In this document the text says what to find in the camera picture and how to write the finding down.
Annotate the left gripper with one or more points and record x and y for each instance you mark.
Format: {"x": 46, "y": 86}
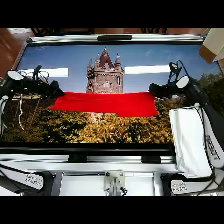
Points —
{"x": 55, "y": 90}

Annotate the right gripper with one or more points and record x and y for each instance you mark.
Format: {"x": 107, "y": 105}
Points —
{"x": 161, "y": 90}

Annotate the red T-shirt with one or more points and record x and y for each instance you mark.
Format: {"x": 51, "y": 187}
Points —
{"x": 106, "y": 104}

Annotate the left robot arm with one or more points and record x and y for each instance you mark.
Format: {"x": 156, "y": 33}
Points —
{"x": 13, "y": 86}

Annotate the white garment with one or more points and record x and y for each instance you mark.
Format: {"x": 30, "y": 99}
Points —
{"x": 188, "y": 140}

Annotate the cardboard box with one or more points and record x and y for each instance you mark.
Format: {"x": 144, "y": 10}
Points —
{"x": 213, "y": 46}

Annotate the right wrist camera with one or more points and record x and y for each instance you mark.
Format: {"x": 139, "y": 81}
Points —
{"x": 174, "y": 69}

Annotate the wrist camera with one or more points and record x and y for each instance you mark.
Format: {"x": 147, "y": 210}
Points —
{"x": 37, "y": 71}
{"x": 174, "y": 69}

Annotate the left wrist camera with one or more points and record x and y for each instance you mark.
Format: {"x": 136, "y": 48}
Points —
{"x": 37, "y": 71}

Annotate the silver frame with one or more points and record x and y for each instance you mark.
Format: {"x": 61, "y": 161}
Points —
{"x": 113, "y": 163}

